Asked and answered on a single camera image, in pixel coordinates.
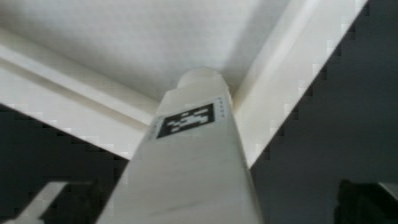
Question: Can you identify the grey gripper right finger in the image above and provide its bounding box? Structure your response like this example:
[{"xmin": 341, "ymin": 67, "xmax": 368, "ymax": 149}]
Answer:
[{"xmin": 334, "ymin": 180, "xmax": 398, "ymax": 224}]

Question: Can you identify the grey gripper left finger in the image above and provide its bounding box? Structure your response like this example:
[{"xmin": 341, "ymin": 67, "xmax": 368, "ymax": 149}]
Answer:
[{"xmin": 2, "ymin": 182, "xmax": 98, "ymax": 224}]

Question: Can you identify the white desk top tray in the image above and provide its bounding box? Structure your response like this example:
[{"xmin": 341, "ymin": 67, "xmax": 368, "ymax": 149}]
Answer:
[{"xmin": 0, "ymin": 0, "xmax": 370, "ymax": 159}]

